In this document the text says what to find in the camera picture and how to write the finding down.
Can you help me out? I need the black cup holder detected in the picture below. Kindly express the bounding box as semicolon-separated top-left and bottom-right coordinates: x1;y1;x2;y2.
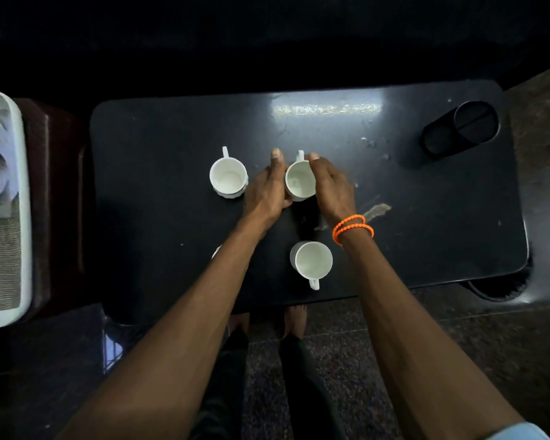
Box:
420;101;501;160

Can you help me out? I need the person's left foot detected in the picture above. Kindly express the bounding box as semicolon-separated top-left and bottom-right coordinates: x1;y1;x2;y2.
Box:
229;313;252;337

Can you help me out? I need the leaf print paper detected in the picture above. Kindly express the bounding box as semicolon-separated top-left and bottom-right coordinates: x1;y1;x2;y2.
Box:
0;107;22;225

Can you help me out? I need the person's foot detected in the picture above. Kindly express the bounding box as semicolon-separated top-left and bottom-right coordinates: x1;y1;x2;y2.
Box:
283;305;308;339
229;313;252;337

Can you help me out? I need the light blue sleeve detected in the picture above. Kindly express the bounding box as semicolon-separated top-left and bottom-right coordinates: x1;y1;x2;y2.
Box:
485;422;550;440

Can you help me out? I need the person's right foot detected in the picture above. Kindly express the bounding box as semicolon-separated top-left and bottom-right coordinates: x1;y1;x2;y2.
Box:
283;305;308;339

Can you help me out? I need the person's right hand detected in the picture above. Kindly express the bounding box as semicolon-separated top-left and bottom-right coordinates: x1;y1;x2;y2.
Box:
308;153;362;228

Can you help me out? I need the beige woven mat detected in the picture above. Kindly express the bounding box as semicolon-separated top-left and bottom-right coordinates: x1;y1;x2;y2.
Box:
0;197;23;315

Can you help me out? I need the dark brown stool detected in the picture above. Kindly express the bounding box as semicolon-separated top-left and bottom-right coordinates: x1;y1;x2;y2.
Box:
14;98;94;322

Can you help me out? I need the person's right forearm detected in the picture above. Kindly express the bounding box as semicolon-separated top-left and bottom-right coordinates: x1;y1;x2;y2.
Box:
337;226;525;440

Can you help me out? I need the person's left hand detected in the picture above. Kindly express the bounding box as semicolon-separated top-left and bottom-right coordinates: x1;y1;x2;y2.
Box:
237;148;294;230

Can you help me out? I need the orange beaded bracelet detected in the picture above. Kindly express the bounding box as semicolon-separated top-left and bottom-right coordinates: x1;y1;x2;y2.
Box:
332;214;375;247

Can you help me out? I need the person's left forearm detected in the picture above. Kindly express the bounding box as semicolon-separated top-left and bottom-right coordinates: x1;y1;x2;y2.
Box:
57;218;269;440

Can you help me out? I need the white plastic tray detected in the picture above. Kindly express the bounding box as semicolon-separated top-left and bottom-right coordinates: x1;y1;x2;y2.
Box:
0;89;33;332

